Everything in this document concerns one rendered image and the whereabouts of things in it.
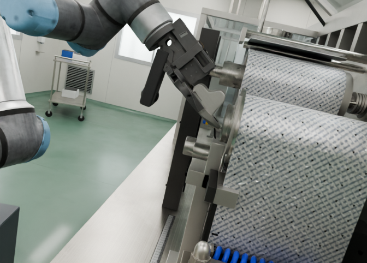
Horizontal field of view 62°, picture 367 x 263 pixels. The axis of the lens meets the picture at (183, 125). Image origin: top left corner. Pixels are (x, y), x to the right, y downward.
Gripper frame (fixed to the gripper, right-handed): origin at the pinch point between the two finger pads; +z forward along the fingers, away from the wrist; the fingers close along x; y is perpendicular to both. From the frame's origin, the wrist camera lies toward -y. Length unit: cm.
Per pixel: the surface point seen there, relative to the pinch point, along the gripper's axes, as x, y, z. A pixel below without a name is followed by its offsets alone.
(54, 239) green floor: 110, -149, 16
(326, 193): -8.1, 9.7, 20.2
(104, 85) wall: 548, -218, -130
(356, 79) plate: 35, 36, 18
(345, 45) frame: 62, 47, 12
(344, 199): -8.1, 11.5, 22.7
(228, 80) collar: 20.4, 6.9, -4.3
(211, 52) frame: 25.3, 7.5, -12.9
